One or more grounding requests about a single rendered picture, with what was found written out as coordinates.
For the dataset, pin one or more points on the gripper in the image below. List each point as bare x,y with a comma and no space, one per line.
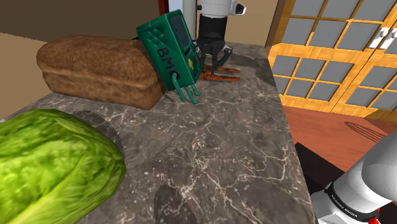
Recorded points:
212,31

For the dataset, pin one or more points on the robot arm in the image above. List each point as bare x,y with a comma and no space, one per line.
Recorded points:
372,173

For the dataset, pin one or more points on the brown wooden tongs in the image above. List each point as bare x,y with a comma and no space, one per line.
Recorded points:
228,79

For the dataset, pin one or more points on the green game console figure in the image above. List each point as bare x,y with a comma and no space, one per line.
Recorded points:
167,49

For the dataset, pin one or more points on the wooden door with glass panes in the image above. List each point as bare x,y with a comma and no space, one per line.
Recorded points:
310,51

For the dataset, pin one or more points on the brown bread loaf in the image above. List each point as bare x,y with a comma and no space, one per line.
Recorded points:
93,62

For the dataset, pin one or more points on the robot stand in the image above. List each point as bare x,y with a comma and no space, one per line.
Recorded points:
313,167

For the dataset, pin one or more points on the green lettuce head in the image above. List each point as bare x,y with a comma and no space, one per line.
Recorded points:
55,167

